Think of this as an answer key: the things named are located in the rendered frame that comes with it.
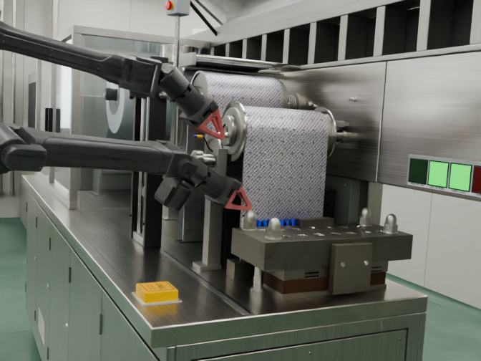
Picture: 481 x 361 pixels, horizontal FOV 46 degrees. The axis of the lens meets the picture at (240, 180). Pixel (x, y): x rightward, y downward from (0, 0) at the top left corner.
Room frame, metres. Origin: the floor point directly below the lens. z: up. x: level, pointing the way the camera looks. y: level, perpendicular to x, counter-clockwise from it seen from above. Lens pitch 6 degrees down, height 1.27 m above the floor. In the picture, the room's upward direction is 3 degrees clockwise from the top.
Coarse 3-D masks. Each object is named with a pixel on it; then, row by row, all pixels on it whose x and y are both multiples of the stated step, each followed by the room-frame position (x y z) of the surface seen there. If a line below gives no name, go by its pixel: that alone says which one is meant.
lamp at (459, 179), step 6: (456, 168) 1.16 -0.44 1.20; (462, 168) 1.15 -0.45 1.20; (468, 168) 1.13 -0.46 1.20; (456, 174) 1.16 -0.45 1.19; (462, 174) 1.15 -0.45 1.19; (468, 174) 1.13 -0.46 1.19; (450, 180) 1.17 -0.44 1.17; (456, 180) 1.16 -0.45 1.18; (462, 180) 1.14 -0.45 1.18; (468, 180) 1.13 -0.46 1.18; (450, 186) 1.17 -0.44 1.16; (456, 186) 1.16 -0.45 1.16; (462, 186) 1.14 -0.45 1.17; (468, 186) 1.13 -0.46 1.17
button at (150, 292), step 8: (136, 288) 1.15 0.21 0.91; (144, 288) 1.12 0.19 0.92; (152, 288) 1.12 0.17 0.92; (160, 288) 1.13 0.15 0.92; (168, 288) 1.13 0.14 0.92; (144, 296) 1.10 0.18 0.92; (152, 296) 1.10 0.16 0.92; (160, 296) 1.11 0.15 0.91; (168, 296) 1.11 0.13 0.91; (176, 296) 1.12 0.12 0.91
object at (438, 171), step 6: (432, 162) 1.22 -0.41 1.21; (432, 168) 1.22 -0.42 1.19; (438, 168) 1.20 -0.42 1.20; (444, 168) 1.19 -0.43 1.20; (432, 174) 1.22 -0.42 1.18; (438, 174) 1.20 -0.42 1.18; (444, 174) 1.19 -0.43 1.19; (432, 180) 1.22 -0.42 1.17; (438, 180) 1.20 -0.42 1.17; (444, 180) 1.19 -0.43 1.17; (444, 186) 1.18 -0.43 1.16
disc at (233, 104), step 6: (234, 102) 1.38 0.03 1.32; (228, 108) 1.41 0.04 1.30; (240, 108) 1.35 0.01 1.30; (240, 114) 1.35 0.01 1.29; (246, 120) 1.32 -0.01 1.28; (246, 126) 1.32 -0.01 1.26; (246, 132) 1.32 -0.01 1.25; (246, 138) 1.32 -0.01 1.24; (222, 144) 1.43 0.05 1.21; (240, 144) 1.34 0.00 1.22; (240, 150) 1.34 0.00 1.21; (228, 156) 1.40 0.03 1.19; (234, 156) 1.37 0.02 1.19
